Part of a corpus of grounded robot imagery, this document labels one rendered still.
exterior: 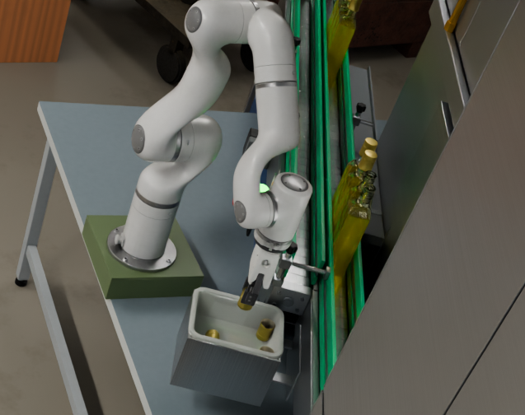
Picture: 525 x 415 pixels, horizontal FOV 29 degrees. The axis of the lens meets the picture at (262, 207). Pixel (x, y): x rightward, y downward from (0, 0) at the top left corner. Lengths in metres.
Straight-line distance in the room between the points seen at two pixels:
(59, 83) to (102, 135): 1.66
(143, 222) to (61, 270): 1.28
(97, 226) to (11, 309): 0.96
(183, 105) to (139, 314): 0.59
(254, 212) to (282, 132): 0.18
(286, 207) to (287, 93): 0.24
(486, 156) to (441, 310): 0.17
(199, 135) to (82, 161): 0.70
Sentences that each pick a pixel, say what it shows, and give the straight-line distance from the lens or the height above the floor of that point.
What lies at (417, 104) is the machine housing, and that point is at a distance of 2.87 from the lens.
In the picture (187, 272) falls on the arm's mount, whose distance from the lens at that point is 2.77.
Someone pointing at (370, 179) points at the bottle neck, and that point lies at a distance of 2.50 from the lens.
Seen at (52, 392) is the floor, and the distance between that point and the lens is 3.50.
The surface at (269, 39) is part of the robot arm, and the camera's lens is 2.18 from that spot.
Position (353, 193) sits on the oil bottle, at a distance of 2.52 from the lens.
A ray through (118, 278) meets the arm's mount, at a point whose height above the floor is 0.82.
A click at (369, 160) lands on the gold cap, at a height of 1.32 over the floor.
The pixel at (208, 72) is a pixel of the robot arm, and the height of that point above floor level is 1.45.
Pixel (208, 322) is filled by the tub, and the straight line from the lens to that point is 2.48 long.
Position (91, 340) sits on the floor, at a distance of 3.69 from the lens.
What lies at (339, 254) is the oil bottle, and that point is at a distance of 2.54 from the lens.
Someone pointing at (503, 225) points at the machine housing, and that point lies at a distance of 1.02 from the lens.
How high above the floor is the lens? 2.58
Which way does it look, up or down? 34 degrees down
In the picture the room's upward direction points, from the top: 22 degrees clockwise
